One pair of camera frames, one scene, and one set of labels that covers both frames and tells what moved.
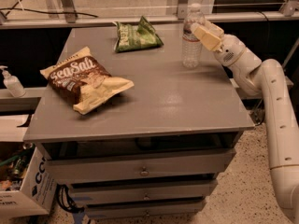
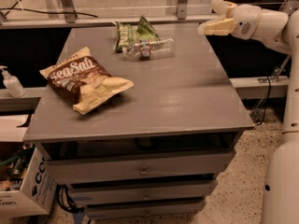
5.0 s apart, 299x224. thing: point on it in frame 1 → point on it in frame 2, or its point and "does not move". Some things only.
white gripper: x=230 y=51 → x=244 y=21
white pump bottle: x=12 y=83 does not move
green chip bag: x=132 y=37 does not move
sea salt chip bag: x=82 y=81 does not move
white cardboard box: x=35 y=197 does not move
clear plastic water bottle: x=192 y=44 → x=153 y=49
